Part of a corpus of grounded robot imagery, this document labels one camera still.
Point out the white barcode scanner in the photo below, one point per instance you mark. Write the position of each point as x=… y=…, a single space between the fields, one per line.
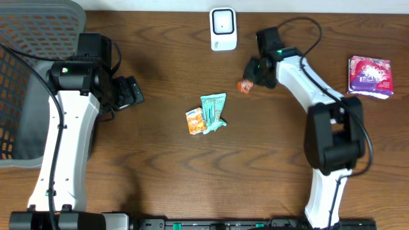
x=223 y=29

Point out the orange snack box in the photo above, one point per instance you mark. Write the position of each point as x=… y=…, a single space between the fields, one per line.
x=196 y=121

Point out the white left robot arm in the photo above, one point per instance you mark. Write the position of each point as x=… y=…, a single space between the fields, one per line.
x=81 y=88

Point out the green wipes packet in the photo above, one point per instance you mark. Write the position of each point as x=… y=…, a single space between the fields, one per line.
x=212 y=106

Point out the dark grey plastic basket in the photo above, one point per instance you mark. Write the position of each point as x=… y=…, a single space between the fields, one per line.
x=40 y=32

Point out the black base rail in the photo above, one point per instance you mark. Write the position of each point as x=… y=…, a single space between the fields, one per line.
x=274 y=223

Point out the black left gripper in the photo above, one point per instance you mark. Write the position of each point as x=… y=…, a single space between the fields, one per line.
x=128 y=92

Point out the purple red pad packet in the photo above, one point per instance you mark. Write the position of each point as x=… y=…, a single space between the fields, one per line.
x=370 y=77

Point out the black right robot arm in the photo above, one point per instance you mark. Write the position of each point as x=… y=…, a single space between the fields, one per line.
x=334 y=138

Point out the orange chocolate bar wrapper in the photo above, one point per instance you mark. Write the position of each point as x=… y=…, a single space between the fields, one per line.
x=244 y=86

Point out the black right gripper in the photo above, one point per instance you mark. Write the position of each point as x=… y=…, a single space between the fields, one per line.
x=252 y=72

